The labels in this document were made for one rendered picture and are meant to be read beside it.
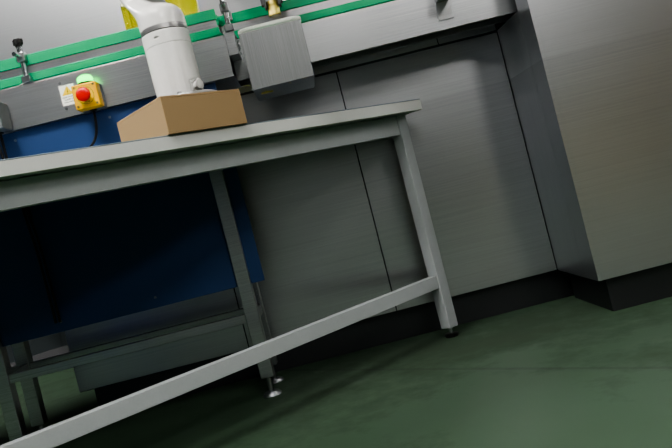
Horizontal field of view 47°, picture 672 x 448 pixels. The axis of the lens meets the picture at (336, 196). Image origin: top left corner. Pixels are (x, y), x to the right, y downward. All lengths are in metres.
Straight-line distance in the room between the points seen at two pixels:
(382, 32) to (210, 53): 0.52
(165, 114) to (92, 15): 0.92
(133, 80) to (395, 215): 0.93
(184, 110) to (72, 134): 0.57
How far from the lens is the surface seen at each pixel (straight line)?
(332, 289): 2.58
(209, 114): 1.94
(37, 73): 2.45
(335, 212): 2.56
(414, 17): 2.44
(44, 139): 2.42
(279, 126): 2.07
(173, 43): 2.01
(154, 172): 1.89
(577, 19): 2.37
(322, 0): 2.45
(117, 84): 2.36
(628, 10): 2.42
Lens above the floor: 0.51
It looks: level
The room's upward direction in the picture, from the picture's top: 14 degrees counter-clockwise
